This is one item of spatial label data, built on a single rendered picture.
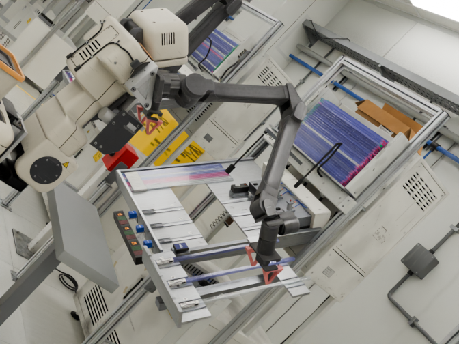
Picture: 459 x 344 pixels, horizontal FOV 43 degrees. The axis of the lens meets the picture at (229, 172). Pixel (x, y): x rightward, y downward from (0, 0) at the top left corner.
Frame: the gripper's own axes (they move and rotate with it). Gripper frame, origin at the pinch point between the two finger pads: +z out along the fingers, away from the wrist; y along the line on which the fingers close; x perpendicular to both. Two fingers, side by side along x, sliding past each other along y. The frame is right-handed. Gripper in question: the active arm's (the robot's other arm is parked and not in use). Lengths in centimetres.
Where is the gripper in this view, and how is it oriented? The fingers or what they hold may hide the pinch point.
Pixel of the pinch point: (260, 272)
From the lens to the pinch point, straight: 194.4
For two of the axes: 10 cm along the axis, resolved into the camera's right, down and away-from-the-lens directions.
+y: -4.3, -4.8, 7.6
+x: -8.9, 1.0, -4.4
